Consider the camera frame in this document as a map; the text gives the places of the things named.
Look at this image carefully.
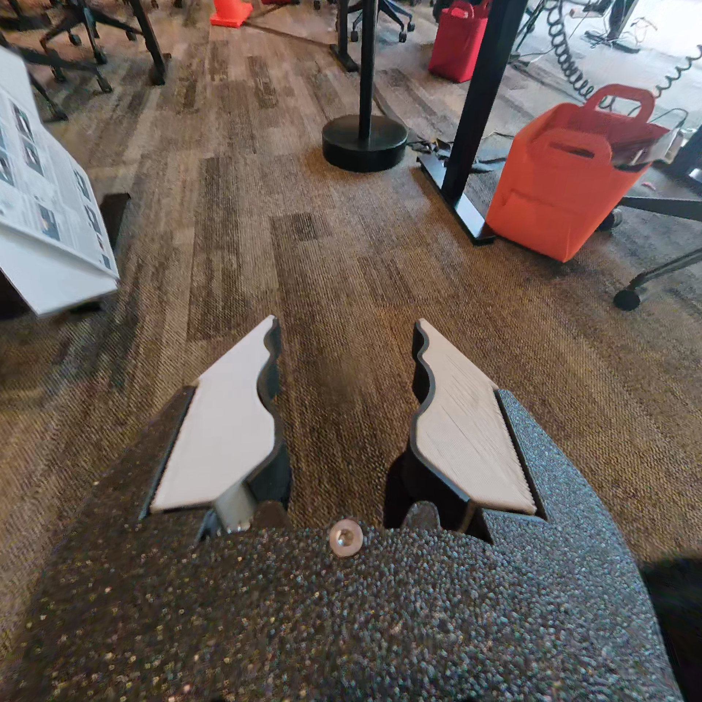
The black floor stand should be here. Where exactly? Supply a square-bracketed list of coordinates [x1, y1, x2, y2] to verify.
[322, 0, 409, 173]

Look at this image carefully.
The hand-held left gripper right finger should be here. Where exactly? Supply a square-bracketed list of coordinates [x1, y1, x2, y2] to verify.
[408, 318, 544, 516]

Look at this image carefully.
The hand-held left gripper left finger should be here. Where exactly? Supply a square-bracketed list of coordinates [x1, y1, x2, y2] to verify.
[148, 316, 291, 516]

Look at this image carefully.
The printed paper sheet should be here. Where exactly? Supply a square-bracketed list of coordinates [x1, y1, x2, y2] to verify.
[0, 50, 121, 317]

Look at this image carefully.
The black chair base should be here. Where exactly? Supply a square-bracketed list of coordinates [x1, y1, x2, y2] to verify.
[0, 0, 167, 121]
[609, 192, 702, 312]

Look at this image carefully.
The black floor strap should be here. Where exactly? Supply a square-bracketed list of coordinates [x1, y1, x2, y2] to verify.
[406, 134, 505, 176]

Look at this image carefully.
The orange traffic cone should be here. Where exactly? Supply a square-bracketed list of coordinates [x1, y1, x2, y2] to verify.
[211, 0, 255, 29]

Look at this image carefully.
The black coiled cable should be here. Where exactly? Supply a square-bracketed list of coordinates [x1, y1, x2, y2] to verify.
[543, 0, 602, 102]

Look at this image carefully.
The orange hanging pouch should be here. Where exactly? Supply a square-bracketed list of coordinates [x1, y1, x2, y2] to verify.
[486, 85, 672, 263]

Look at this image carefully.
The wooden work table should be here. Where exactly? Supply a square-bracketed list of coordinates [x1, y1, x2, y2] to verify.
[417, 0, 529, 245]

